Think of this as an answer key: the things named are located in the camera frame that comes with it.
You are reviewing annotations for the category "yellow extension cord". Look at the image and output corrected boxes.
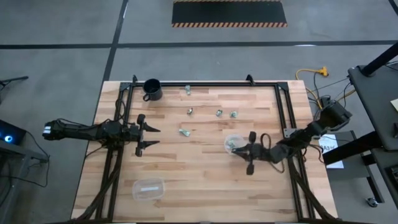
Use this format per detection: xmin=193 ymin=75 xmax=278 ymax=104
xmin=295 ymin=66 xmax=357 ymax=110

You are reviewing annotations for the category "grey metal stand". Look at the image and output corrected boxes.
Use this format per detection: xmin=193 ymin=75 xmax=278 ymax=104
xmin=0 ymin=139 xmax=50 ymax=224

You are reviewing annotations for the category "black computer with blue light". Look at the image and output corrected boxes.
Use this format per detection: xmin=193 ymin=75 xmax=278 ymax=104
xmin=0 ymin=119 xmax=27 ymax=146

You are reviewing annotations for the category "black device on desk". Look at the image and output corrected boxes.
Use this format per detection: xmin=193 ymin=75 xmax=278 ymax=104
xmin=384 ymin=164 xmax=398 ymax=187

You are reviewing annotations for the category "round clear plastic bowl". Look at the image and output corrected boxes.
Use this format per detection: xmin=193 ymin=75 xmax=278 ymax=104
xmin=223 ymin=134 xmax=247 ymax=156

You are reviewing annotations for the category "black pole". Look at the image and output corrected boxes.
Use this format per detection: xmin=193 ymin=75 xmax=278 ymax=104
xmin=359 ymin=41 xmax=398 ymax=78

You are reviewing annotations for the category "black wheeled stand base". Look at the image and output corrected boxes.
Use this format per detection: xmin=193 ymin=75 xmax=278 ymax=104
xmin=322 ymin=130 xmax=386 ymax=208

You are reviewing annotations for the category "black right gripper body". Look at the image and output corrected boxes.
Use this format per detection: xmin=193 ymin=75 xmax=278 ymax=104
xmin=246 ymin=131 xmax=265 ymax=176

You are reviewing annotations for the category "black tripod leg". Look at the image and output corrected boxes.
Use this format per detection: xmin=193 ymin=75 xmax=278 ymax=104
xmin=0 ymin=75 xmax=29 ymax=105

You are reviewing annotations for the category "rectangular clear plastic container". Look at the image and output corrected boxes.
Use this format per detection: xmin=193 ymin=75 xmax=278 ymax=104
xmin=131 ymin=177 xmax=166 ymax=202

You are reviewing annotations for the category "grey metal mounting plate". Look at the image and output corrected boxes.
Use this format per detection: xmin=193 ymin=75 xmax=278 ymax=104
xmin=283 ymin=127 xmax=300 ymax=139

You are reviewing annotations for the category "black desk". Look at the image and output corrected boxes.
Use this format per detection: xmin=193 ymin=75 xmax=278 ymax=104
xmin=347 ymin=63 xmax=398 ymax=152

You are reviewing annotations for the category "black hazard-striped floor mat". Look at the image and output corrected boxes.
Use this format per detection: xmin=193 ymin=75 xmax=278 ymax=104
xmin=171 ymin=0 xmax=288 ymax=29

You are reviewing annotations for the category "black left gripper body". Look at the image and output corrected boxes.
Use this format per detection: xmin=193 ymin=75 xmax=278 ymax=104
xmin=129 ymin=113 xmax=146 ymax=157

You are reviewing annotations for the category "white printed paper sheet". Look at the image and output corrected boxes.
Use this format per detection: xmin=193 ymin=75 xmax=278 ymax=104
xmin=318 ymin=133 xmax=345 ymax=170

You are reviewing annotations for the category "dark blue enamel mug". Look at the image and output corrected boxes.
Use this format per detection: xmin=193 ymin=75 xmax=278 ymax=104
xmin=142 ymin=78 xmax=164 ymax=102

